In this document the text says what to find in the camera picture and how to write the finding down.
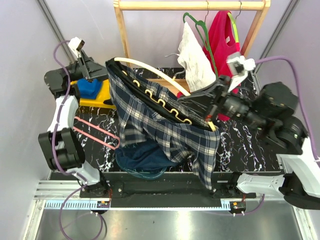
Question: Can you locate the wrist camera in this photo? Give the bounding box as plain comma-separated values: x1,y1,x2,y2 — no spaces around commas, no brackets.
226,52,256,93
68,37,85,59

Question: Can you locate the blue cloth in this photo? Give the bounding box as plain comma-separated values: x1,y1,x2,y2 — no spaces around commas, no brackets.
76,78,103,100

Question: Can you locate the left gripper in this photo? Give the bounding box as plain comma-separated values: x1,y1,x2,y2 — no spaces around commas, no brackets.
60,50,116,84

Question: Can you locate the purple cable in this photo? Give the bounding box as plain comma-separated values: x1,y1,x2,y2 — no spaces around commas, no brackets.
199,56,320,217
51,39,108,240

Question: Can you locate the dark green hanger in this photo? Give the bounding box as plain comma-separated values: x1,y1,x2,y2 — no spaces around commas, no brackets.
182,12,218,78

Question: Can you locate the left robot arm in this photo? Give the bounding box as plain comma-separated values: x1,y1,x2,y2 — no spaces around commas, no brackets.
38,50,108,198

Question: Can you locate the wooden clothes rack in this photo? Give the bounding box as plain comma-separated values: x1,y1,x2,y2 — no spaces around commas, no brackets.
113,0,271,71

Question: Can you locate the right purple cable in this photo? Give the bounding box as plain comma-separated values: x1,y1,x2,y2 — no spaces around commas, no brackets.
199,56,320,217

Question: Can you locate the red shirt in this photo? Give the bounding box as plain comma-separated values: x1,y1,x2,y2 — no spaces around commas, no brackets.
176,10,243,123

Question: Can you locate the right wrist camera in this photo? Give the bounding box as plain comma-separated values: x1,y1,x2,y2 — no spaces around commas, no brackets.
226,52,256,93

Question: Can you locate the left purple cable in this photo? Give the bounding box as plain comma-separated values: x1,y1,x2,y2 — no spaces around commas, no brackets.
51,39,108,240

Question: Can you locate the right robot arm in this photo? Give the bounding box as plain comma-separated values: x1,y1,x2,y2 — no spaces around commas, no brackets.
178,75,320,210

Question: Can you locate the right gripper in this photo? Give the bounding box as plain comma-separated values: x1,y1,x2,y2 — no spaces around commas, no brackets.
177,73,270,131

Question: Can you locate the teal transparent basin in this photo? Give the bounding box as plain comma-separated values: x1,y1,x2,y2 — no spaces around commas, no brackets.
115,147,176,180

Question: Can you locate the blue denim skirt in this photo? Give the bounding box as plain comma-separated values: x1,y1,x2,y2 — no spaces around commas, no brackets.
115,138,176,180

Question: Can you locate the yellow plastic tray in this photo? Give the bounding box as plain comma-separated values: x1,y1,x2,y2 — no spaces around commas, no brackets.
71,79,115,109

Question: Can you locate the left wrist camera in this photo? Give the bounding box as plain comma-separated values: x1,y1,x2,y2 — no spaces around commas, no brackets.
68,37,85,59

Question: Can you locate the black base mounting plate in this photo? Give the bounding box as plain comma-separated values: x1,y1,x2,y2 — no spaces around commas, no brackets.
79,170,287,209

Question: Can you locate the lime green hanger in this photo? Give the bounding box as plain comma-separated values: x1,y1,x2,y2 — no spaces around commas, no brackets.
227,11,240,43

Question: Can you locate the navy plaid skirt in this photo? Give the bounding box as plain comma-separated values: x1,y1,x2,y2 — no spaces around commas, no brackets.
104,57,221,191

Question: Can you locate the white garment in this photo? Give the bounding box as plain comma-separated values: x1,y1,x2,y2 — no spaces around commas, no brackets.
177,22,216,93

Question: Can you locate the pink plastic hanger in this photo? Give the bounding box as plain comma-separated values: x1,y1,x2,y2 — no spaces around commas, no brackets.
72,116,122,151

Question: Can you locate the cream plastic hanger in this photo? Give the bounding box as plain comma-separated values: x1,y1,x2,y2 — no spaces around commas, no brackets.
105,57,218,132

